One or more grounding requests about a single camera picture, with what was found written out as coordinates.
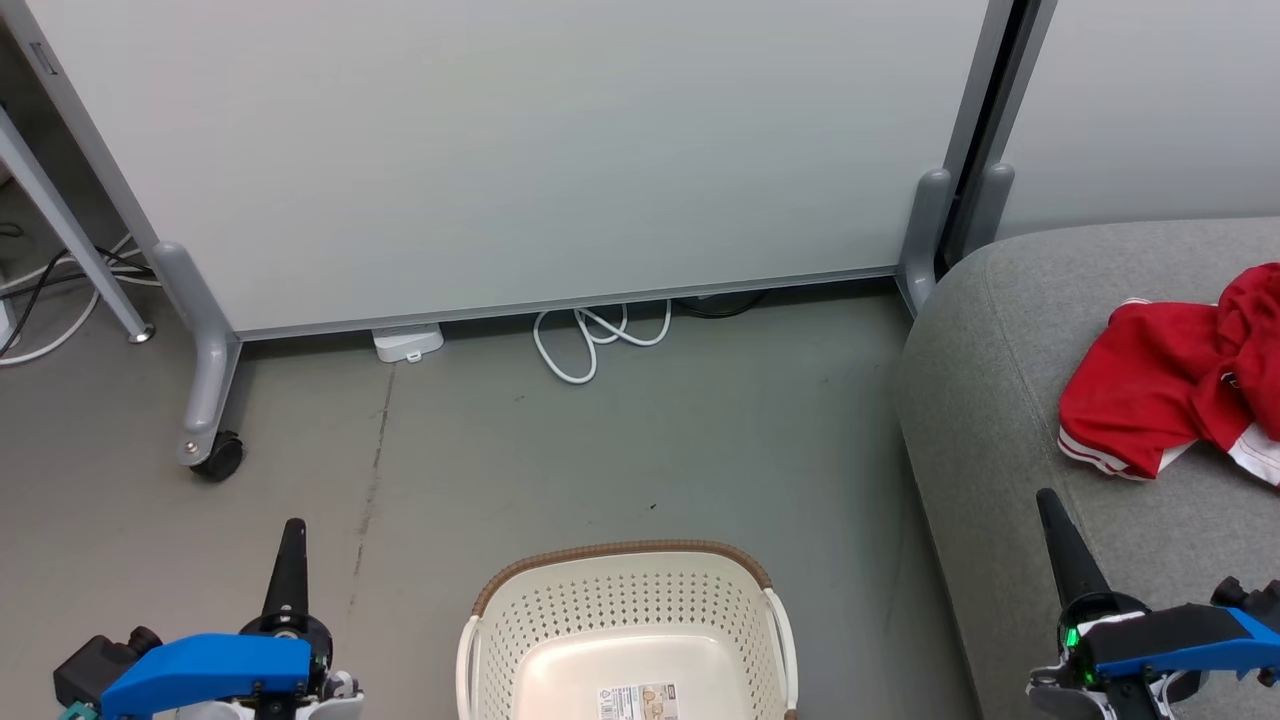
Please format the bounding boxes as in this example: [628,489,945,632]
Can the grey metal table leg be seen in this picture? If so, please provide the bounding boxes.
[0,103,155,345]

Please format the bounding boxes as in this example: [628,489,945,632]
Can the white coiled cable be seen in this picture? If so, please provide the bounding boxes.
[531,297,674,386]

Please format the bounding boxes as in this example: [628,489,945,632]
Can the black cable under partition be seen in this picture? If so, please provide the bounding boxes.
[671,287,772,320]

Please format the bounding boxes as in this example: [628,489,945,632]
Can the white floor cables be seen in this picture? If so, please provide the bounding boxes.
[0,232,162,368]

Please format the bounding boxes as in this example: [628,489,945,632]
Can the narrow white partition panel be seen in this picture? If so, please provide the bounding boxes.
[945,0,1280,267]

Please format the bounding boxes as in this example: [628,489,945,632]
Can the grey fabric sofa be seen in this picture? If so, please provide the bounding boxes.
[896,216,1280,720]

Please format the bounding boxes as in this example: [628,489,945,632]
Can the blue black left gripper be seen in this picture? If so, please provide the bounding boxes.
[98,517,334,720]

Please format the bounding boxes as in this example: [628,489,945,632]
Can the wide white rolling partition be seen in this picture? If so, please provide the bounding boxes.
[0,0,1017,471]

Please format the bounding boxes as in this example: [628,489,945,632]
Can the cream perforated laundry basket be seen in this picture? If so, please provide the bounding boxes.
[456,539,800,720]

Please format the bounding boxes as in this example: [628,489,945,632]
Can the white power adapter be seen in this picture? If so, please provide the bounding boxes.
[371,322,446,365]

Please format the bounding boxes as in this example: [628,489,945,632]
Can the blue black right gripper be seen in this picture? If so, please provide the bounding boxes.
[1034,487,1280,720]

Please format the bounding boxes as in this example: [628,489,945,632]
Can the red white-striped garment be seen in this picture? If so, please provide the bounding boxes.
[1057,261,1280,489]

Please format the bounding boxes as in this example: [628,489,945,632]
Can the paper basket label sticker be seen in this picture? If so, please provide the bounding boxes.
[597,682,682,720]

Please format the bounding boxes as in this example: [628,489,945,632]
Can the black caster wheel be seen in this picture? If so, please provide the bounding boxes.
[189,429,246,484]

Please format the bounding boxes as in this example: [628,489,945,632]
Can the black floor cables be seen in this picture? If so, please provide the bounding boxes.
[0,221,157,357]

